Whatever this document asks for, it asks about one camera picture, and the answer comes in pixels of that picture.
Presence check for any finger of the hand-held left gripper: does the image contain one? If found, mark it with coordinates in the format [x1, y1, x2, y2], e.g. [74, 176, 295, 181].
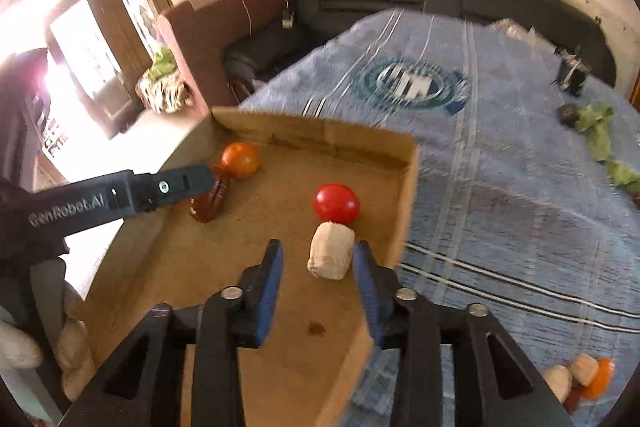
[132, 163, 229, 217]

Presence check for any small black device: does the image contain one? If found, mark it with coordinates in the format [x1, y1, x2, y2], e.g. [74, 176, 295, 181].
[550, 49, 591, 95]

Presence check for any small orange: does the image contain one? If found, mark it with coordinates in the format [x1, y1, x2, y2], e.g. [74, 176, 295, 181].
[221, 142, 261, 180]

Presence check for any red tomato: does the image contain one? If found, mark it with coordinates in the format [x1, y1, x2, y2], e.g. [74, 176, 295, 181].
[314, 183, 361, 225]

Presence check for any white charger cable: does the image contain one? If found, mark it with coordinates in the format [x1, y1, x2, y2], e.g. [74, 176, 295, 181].
[237, 0, 296, 30]

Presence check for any blue plaid blanket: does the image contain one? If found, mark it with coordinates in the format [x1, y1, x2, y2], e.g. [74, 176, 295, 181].
[240, 9, 640, 427]

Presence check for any shallow cardboard box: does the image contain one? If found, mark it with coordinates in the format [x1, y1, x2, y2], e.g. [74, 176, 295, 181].
[82, 107, 420, 427]

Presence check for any green leafy radish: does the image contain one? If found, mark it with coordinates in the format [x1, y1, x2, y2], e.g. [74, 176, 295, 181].
[575, 103, 640, 208]

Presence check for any large orange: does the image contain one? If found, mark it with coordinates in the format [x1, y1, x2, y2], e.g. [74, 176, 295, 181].
[580, 357, 615, 400]

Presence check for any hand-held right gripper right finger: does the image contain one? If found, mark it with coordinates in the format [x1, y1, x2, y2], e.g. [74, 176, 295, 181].
[351, 241, 576, 427]

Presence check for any wooden glass door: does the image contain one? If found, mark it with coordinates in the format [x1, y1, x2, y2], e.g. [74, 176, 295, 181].
[45, 0, 173, 140]

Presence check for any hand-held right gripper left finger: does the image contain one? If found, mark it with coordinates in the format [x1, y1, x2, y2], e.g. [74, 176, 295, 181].
[57, 239, 284, 427]

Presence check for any striped throw blanket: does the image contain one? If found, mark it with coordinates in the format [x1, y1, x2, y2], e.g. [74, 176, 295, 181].
[136, 67, 196, 115]

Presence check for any green cloth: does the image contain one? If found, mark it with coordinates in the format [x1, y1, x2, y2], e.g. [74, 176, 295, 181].
[150, 47, 178, 78]

